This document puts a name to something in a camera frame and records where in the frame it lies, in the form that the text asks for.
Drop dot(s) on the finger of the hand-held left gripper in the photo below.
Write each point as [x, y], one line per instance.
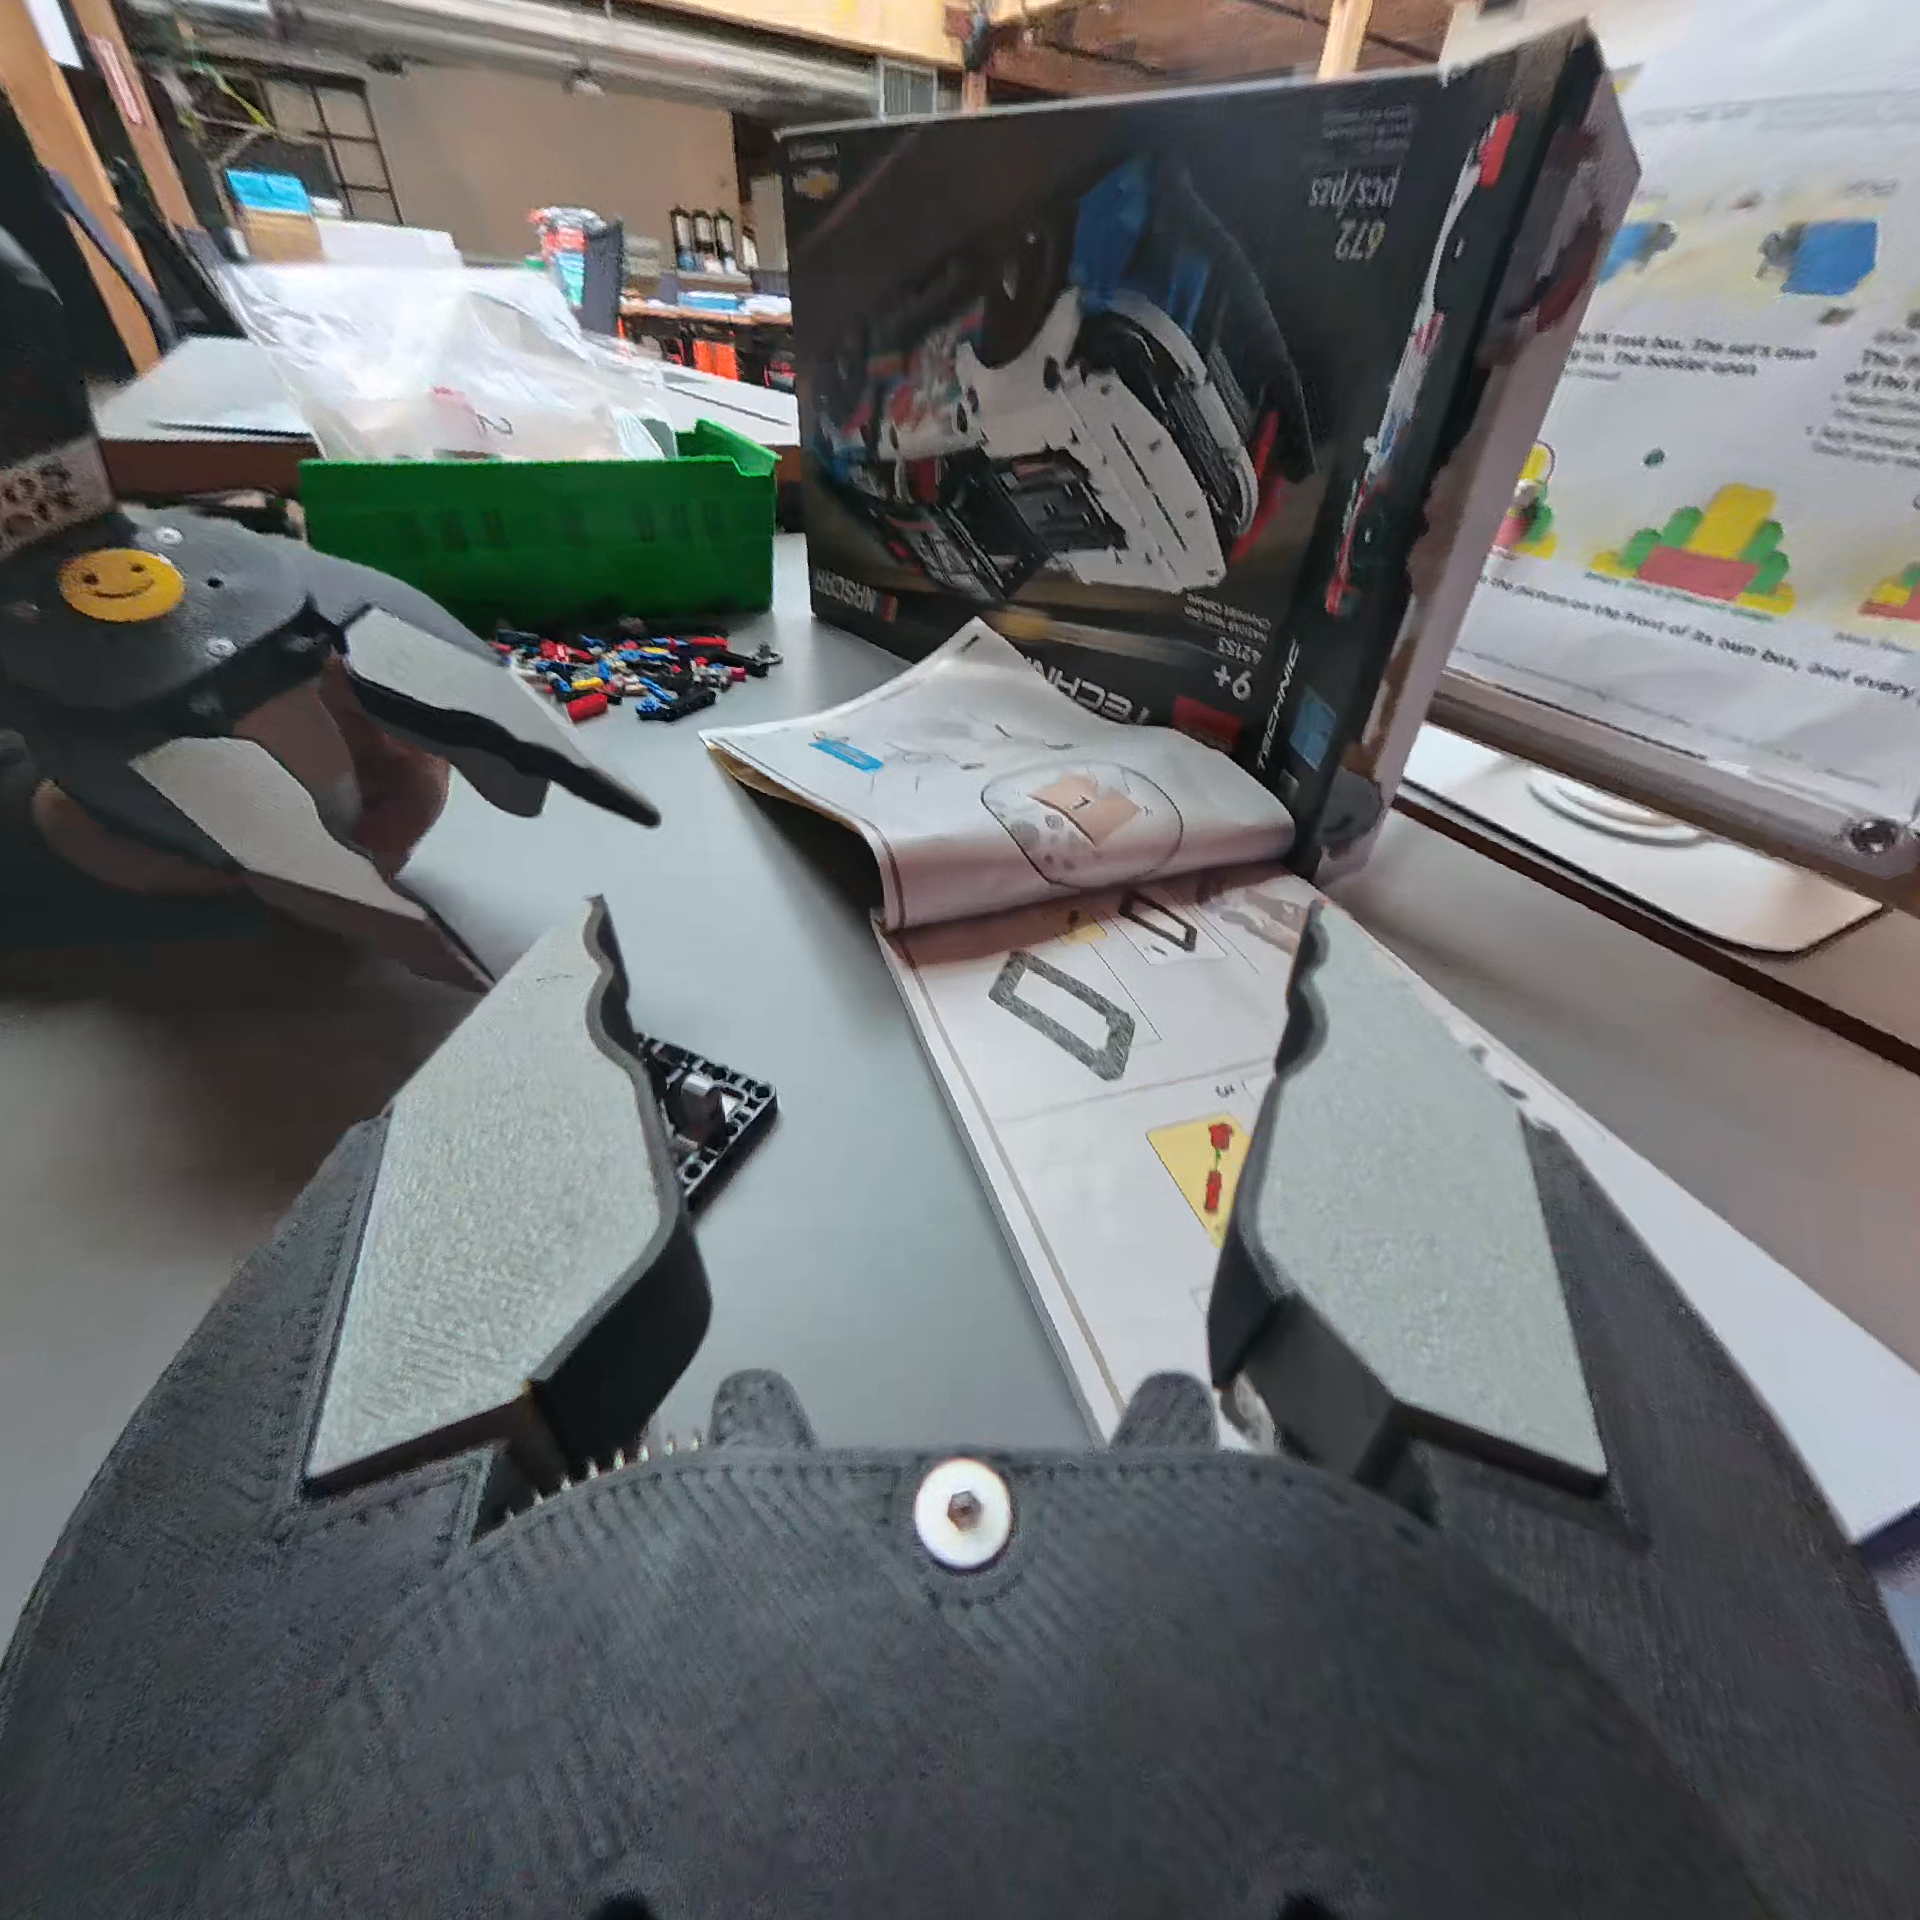
[481, 704]
[253, 819]

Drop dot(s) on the green plastic bin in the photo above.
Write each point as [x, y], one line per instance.
[523, 525]

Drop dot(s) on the person's left hand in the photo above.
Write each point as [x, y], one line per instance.
[381, 795]

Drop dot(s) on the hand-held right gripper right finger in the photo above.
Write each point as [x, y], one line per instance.
[1425, 1200]

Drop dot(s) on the lego instruction booklet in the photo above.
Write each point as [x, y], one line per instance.
[1079, 810]

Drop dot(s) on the document holder stand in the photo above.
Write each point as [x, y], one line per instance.
[1769, 902]

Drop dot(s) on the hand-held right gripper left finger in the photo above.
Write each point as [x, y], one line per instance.
[509, 1200]

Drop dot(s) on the grey lego connector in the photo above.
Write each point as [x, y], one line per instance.
[698, 1103]

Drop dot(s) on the lego set cardboard box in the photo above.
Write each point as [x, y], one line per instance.
[1049, 224]

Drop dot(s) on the black rectangular lego frame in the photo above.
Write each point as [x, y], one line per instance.
[733, 1119]

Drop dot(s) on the clear plastic bag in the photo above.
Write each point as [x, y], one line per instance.
[421, 360]

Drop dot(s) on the background storage shelves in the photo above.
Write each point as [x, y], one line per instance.
[675, 285]

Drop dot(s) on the printed instruction sheet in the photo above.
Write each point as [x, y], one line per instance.
[1723, 451]

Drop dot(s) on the pile of lego pieces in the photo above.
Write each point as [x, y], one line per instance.
[644, 674]

